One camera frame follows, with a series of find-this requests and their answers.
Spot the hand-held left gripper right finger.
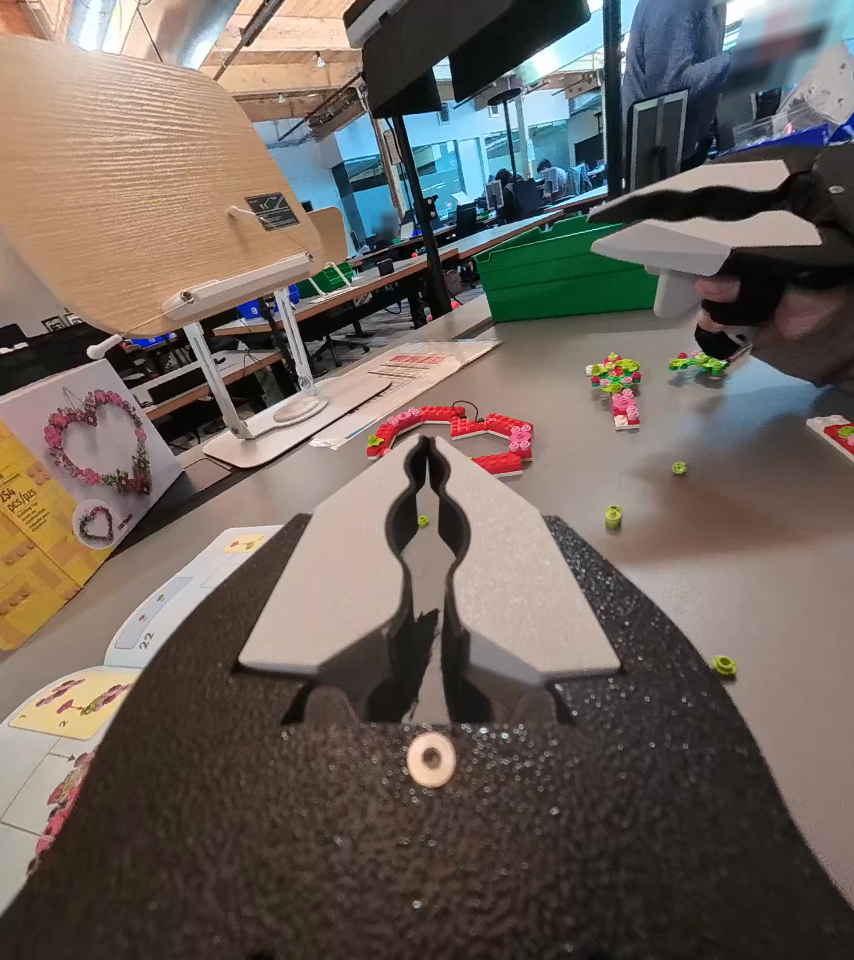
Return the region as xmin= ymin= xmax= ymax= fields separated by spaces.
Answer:
xmin=430 ymin=435 xmax=622 ymax=723

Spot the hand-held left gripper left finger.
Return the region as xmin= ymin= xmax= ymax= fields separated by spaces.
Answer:
xmin=238 ymin=435 xmax=432 ymax=723

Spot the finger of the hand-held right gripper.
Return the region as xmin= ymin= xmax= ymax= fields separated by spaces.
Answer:
xmin=590 ymin=211 xmax=826 ymax=320
xmin=588 ymin=159 xmax=799 ymax=226

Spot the green plastic bin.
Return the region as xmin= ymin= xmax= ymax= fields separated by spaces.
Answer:
xmin=474 ymin=213 xmax=661 ymax=324

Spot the red lego heart assembly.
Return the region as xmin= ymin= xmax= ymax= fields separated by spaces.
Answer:
xmin=367 ymin=401 xmax=535 ymax=479

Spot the green lego leaf assembly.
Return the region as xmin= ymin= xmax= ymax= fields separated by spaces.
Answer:
xmin=668 ymin=349 xmax=730 ymax=378

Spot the lego flower stem assembly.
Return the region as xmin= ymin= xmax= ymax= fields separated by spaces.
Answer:
xmin=586 ymin=352 xmax=643 ymax=430

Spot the lego instruction booklet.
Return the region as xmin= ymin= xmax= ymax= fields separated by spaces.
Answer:
xmin=0 ymin=525 xmax=286 ymax=875

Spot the yellow lego box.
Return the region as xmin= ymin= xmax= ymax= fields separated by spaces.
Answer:
xmin=0 ymin=358 xmax=184 ymax=652

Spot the person's right hand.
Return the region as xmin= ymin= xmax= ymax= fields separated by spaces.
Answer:
xmin=693 ymin=273 xmax=854 ymax=369

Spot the grey backed monitor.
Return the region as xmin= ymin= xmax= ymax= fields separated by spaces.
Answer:
xmin=625 ymin=86 xmax=692 ymax=198

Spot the black support pole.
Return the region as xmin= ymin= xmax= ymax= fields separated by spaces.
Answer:
xmin=389 ymin=112 xmax=452 ymax=320
xmin=601 ymin=0 xmax=627 ymax=200

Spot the long background office desk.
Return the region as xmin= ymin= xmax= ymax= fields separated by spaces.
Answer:
xmin=213 ymin=208 xmax=567 ymax=339

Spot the black monitor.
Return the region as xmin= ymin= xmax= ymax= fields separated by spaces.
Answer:
xmin=344 ymin=0 xmax=445 ymax=119
xmin=448 ymin=0 xmax=592 ymax=104

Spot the clear plastic sleeve with paper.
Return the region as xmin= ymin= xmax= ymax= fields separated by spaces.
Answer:
xmin=310 ymin=339 xmax=503 ymax=451

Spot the wooden book stand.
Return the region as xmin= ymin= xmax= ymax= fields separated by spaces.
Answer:
xmin=0 ymin=22 xmax=394 ymax=470

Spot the white perforated bracket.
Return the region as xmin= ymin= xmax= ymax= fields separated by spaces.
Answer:
xmin=783 ymin=43 xmax=854 ymax=130

